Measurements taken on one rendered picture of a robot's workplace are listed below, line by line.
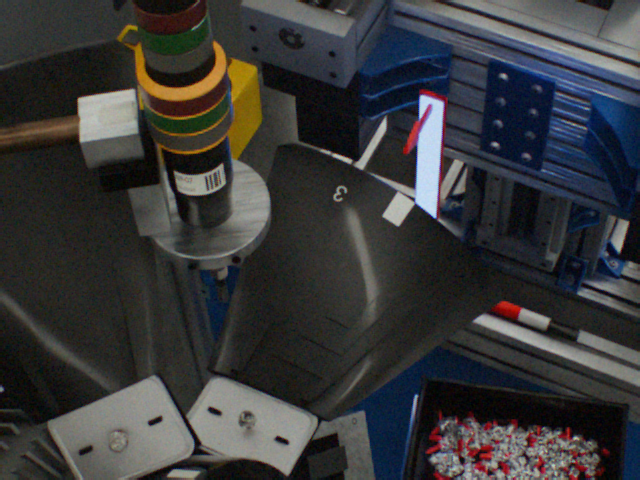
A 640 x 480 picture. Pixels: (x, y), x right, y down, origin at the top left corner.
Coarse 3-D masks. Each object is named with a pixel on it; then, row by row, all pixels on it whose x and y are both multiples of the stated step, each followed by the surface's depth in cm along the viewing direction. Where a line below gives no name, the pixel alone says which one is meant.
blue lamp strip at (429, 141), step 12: (420, 96) 107; (420, 108) 108; (432, 120) 109; (420, 132) 111; (432, 132) 110; (420, 144) 112; (432, 144) 112; (420, 156) 114; (432, 156) 113; (420, 168) 115; (432, 168) 114; (420, 180) 117; (432, 180) 116; (420, 192) 118; (432, 192) 117; (420, 204) 120; (432, 204) 119
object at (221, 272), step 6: (210, 270) 72; (216, 270) 72; (222, 270) 72; (216, 276) 72; (222, 276) 72; (216, 282) 73; (222, 282) 73; (216, 288) 74; (222, 288) 74; (222, 294) 74; (222, 300) 75
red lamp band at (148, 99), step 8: (224, 80) 58; (216, 88) 57; (224, 88) 58; (144, 96) 58; (152, 96) 57; (200, 96) 57; (208, 96) 57; (216, 96) 58; (152, 104) 58; (160, 104) 57; (168, 104) 57; (176, 104) 57; (184, 104) 57; (192, 104) 57; (200, 104) 57; (208, 104) 58; (160, 112) 58; (168, 112) 58; (176, 112) 58; (184, 112) 58; (192, 112) 58; (200, 112) 58
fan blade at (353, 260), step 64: (320, 192) 102; (384, 192) 104; (256, 256) 99; (320, 256) 99; (384, 256) 100; (448, 256) 103; (256, 320) 95; (320, 320) 95; (384, 320) 97; (448, 320) 99; (256, 384) 92; (320, 384) 92; (384, 384) 93
